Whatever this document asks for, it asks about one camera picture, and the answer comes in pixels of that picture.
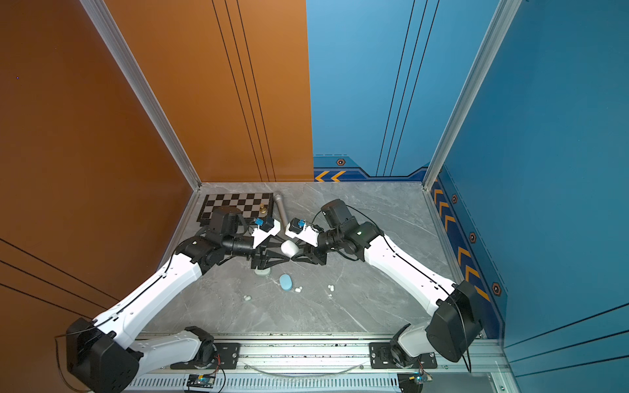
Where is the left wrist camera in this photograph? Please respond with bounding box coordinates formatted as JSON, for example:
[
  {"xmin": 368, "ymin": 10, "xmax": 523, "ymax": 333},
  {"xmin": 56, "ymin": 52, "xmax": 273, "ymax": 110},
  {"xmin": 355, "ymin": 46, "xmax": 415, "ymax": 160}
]
[{"xmin": 252, "ymin": 217, "xmax": 282, "ymax": 248}]

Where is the circuit board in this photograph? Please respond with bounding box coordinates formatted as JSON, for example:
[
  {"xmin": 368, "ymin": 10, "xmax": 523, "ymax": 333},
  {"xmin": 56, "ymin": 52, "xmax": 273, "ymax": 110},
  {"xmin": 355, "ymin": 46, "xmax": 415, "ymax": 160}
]
[
  {"xmin": 185, "ymin": 373, "xmax": 216, "ymax": 391},
  {"xmin": 397, "ymin": 373, "xmax": 433, "ymax": 393}
]

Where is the green charging case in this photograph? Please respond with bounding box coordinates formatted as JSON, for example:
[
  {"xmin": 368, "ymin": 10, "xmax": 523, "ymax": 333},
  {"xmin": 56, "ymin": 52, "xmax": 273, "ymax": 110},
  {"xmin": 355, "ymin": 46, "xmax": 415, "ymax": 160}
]
[{"xmin": 254, "ymin": 268, "xmax": 271, "ymax": 277}]

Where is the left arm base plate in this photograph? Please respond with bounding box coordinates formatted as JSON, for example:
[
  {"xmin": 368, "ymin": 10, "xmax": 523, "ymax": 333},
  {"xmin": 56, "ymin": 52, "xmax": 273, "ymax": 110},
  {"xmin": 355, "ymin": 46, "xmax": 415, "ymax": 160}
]
[{"xmin": 170, "ymin": 342, "xmax": 241, "ymax": 370}]

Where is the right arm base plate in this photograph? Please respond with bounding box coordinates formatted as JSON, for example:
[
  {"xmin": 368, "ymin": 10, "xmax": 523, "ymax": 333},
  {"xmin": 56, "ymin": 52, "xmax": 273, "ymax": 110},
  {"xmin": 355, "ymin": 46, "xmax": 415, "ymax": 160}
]
[{"xmin": 369, "ymin": 342, "xmax": 437, "ymax": 369}]

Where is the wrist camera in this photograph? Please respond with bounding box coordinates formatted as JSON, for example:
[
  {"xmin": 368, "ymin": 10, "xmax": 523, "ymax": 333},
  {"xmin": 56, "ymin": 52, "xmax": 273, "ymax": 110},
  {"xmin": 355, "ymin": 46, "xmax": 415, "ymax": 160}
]
[
  {"xmin": 285, "ymin": 218, "xmax": 324, "ymax": 247},
  {"xmin": 252, "ymin": 217, "xmax": 282, "ymax": 248}
]

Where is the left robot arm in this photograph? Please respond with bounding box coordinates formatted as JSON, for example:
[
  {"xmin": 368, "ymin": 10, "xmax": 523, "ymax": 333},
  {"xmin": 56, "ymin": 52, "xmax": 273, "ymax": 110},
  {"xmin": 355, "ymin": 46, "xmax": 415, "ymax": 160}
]
[{"xmin": 63, "ymin": 206, "xmax": 288, "ymax": 392}]

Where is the silver microphone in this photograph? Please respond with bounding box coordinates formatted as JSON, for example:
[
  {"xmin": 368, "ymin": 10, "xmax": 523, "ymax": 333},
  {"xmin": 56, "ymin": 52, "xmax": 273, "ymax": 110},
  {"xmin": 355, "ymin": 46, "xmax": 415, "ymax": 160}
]
[{"xmin": 274, "ymin": 193, "xmax": 290, "ymax": 229}]

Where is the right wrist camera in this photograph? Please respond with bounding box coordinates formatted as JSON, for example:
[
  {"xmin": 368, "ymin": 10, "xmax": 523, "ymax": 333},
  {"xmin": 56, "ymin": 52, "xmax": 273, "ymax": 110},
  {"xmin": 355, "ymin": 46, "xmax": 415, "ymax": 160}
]
[{"xmin": 285, "ymin": 218, "xmax": 324, "ymax": 247}]

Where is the aluminium front rail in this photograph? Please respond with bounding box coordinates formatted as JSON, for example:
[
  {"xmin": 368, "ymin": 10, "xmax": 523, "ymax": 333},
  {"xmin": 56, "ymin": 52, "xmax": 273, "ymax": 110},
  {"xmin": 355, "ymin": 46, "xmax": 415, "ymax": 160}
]
[{"xmin": 97, "ymin": 333, "xmax": 512, "ymax": 377}]

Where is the left circuit board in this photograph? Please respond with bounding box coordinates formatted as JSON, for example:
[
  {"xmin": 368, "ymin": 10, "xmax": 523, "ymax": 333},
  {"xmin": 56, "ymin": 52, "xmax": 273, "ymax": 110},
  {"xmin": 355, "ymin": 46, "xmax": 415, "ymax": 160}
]
[{"xmin": 185, "ymin": 373, "xmax": 216, "ymax": 391}]

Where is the right circuit board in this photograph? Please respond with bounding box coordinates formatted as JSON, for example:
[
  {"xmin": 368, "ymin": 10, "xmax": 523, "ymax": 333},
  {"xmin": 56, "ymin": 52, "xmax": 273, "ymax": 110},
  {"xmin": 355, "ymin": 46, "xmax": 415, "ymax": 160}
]
[{"xmin": 397, "ymin": 373, "xmax": 433, "ymax": 393}]

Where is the white charging case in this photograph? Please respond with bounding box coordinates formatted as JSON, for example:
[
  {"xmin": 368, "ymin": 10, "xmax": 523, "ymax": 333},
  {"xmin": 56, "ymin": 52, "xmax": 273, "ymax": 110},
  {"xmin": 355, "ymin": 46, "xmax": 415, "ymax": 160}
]
[{"xmin": 280, "ymin": 240, "xmax": 300, "ymax": 258}]

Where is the blue charging case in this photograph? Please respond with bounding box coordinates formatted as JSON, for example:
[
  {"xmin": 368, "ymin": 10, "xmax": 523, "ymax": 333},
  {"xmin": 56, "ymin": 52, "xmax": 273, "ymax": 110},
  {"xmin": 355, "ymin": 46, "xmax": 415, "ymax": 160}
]
[{"xmin": 279, "ymin": 273, "xmax": 293, "ymax": 291}]

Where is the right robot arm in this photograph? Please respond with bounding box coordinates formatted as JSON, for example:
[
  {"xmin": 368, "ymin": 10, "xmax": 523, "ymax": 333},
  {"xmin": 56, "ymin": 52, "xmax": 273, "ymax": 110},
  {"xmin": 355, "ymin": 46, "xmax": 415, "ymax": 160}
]
[{"xmin": 285, "ymin": 199, "xmax": 484, "ymax": 369}]

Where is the black white chessboard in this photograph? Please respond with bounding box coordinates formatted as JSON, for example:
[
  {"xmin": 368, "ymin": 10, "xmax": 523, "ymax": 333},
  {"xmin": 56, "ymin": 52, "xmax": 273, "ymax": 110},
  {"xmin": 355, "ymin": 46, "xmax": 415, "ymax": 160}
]
[{"xmin": 197, "ymin": 193, "xmax": 275, "ymax": 226}]

